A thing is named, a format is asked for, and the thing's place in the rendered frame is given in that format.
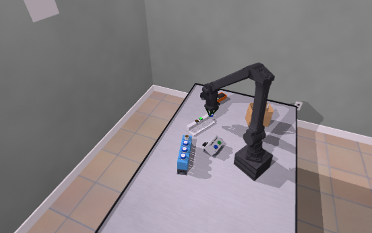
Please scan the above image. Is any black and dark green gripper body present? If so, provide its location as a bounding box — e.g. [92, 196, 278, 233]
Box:
[204, 99, 220, 111]

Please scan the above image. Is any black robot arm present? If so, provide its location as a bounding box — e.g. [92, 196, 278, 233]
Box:
[200, 63, 275, 163]

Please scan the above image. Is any blue tube rack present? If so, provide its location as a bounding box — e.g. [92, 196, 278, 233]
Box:
[177, 135, 192, 170]

